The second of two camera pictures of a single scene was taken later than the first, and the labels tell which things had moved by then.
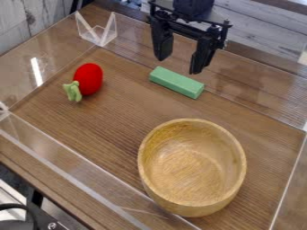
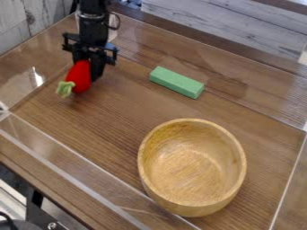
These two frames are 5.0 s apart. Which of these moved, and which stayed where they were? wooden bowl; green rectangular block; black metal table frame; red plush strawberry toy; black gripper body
Moved: red plush strawberry toy; black gripper body
Stayed: black metal table frame; wooden bowl; green rectangular block
